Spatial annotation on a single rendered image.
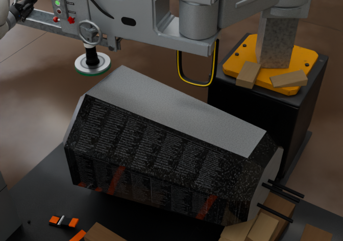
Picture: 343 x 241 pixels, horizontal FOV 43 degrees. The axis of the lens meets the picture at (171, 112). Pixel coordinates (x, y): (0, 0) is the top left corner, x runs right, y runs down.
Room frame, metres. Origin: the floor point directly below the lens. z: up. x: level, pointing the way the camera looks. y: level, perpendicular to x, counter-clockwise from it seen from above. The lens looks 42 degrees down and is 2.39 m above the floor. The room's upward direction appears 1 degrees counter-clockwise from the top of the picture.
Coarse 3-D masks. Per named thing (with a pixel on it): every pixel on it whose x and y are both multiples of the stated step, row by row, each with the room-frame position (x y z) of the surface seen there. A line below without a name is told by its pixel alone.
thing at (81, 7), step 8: (72, 0) 2.05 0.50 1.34; (80, 0) 2.03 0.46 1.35; (72, 8) 2.05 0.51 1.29; (80, 8) 2.03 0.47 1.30; (88, 8) 2.02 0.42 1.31; (72, 16) 2.05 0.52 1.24; (80, 16) 2.03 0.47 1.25; (88, 16) 2.02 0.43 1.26; (64, 24) 2.08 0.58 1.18; (72, 24) 2.06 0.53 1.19; (88, 24) 2.02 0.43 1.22; (64, 32) 2.09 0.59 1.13; (72, 32) 2.06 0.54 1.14; (96, 32) 2.06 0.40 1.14
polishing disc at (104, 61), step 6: (84, 54) 2.23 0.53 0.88; (102, 54) 2.23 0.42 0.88; (78, 60) 2.17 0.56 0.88; (84, 60) 2.17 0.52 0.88; (102, 60) 2.17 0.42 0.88; (108, 60) 2.17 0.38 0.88; (78, 66) 2.11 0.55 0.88; (84, 66) 2.10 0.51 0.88; (90, 66) 2.10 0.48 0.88; (96, 66) 2.10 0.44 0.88; (102, 66) 2.10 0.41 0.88; (108, 66) 2.11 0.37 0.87; (84, 72) 2.05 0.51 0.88; (90, 72) 2.05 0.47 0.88; (96, 72) 2.05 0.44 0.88
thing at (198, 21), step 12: (180, 0) 1.86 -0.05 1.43; (216, 0) 1.86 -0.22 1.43; (180, 12) 1.86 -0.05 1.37; (192, 12) 1.81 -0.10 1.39; (204, 12) 1.80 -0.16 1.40; (216, 12) 1.85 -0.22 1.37; (180, 24) 1.86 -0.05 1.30; (192, 24) 1.81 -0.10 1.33; (204, 24) 1.81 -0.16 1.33; (216, 24) 1.86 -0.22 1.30; (192, 36) 1.81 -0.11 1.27; (204, 36) 1.81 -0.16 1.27
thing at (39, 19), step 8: (32, 16) 2.35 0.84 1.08; (40, 16) 2.34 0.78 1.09; (48, 16) 2.31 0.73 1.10; (24, 24) 2.25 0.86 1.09; (32, 24) 2.23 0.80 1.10; (40, 24) 2.20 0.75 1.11; (48, 24) 2.19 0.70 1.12; (56, 24) 2.26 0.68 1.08; (56, 32) 2.16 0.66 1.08; (96, 40) 2.06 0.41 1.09; (104, 40) 2.04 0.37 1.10; (120, 40) 2.07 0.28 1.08; (112, 48) 1.98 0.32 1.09; (120, 48) 2.02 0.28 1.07
